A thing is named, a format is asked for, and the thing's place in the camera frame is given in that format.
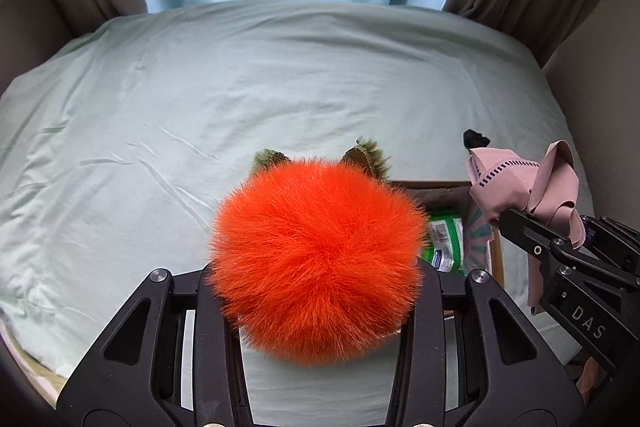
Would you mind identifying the orange fluffy pompom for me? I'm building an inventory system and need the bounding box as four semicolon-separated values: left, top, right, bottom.
207;138;432;366

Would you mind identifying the green white packet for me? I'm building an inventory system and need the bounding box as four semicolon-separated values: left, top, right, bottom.
421;216;467;276

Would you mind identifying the pale green bed sheet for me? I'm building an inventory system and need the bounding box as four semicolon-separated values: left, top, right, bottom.
0;0;596;427

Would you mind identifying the dusty pink cloth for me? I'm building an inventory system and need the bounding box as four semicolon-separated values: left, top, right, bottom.
466;140;587;316

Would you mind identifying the black scrunchie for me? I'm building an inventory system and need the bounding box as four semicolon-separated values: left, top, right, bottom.
463;130;492;151

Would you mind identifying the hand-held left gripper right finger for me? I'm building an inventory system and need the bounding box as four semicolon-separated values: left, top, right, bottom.
387;269;586;427

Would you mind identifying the beige bed frame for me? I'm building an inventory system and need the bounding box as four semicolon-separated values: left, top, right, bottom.
0;0;76;98

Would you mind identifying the pale yellow bedding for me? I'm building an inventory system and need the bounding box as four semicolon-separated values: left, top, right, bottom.
17;352;68;405

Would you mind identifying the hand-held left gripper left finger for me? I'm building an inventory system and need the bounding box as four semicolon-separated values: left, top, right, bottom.
56;269;256;427

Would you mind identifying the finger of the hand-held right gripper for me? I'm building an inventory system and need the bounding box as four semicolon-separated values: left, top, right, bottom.
582;216;640;279
500;208;576;265

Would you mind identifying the cardboard box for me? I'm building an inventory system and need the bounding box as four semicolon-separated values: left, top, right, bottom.
387;179;505;289

